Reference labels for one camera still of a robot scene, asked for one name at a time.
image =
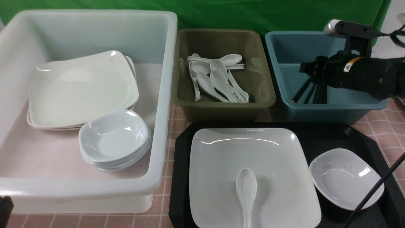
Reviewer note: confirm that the small white bowl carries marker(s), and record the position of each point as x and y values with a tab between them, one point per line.
342	177

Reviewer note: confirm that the olive green plastic bin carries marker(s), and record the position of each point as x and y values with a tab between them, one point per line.
255	79

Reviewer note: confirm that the black chopsticks in bin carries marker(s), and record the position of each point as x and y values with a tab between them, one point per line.
316	92

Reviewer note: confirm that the stacked white square plates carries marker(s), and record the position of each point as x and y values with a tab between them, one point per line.
67	94

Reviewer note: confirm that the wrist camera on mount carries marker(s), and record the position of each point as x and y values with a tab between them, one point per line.
358	36

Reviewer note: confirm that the white ceramic spoon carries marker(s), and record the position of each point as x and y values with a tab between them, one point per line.
246	188

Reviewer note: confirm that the white spoons in bin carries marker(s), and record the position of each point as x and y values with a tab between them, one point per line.
214	77

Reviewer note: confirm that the teal plastic bin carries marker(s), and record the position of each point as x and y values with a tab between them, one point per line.
287	50

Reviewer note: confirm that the large white square plate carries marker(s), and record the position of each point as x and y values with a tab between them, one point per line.
286	196

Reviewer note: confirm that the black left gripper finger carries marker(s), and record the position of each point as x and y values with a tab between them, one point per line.
6	208

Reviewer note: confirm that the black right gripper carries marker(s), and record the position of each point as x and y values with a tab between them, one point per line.
330	70

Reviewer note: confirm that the green backdrop cloth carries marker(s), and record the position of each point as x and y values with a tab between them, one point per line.
261	16

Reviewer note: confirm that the pink checkered tablecloth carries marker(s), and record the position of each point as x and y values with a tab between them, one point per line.
385	126

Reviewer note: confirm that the stacked small white bowls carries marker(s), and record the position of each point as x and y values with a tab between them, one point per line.
115	141

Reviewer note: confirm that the large white plastic tub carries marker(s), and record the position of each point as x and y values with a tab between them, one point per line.
43	171

